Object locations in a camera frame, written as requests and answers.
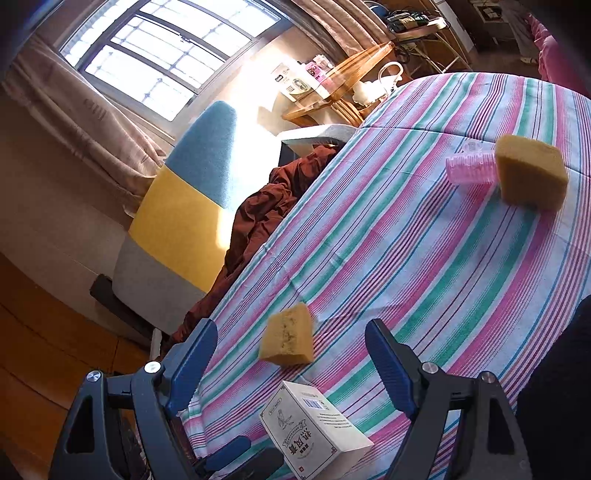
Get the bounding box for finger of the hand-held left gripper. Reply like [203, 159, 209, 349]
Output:
[191, 436, 283, 480]

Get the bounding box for pink small container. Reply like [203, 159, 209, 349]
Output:
[305, 55, 331, 81]

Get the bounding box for grey yellow blue headboard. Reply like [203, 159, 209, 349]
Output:
[113, 100, 238, 296]

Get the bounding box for cluttered metal rack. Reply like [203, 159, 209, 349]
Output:
[385, 0, 467, 70]

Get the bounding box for grey padded bed rail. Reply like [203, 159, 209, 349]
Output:
[277, 124, 358, 148]

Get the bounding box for white kettle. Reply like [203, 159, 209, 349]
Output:
[353, 62, 402, 109]

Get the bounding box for wooden wardrobe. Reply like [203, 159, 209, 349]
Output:
[0, 251, 153, 480]

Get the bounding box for window with metal bars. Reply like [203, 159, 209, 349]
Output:
[58, 0, 284, 123]

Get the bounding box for pink cloth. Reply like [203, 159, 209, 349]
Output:
[526, 14, 591, 97]

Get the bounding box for pink hair roller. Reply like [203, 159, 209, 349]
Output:
[445, 152, 498, 186]

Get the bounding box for white printed box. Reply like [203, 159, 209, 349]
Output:
[271, 62, 315, 100]

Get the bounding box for yellow sponge block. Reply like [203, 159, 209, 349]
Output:
[257, 302, 315, 366]
[495, 134, 568, 210]

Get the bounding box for beige printed carton box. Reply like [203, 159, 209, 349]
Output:
[259, 381, 375, 480]

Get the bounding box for black rolled mat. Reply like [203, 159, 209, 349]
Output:
[89, 274, 155, 342]

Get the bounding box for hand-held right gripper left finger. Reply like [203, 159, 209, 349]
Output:
[48, 318, 219, 480]

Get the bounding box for dark red blanket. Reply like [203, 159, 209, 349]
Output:
[161, 144, 342, 356]

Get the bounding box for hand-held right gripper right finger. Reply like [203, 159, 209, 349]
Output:
[365, 318, 532, 480]

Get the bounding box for wooden side table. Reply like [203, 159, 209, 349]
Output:
[281, 41, 402, 127]

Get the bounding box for beige patterned curtain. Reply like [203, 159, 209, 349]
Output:
[0, 37, 169, 217]
[286, 0, 393, 65]

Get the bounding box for person's dark clothing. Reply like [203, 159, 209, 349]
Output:
[515, 295, 591, 480]

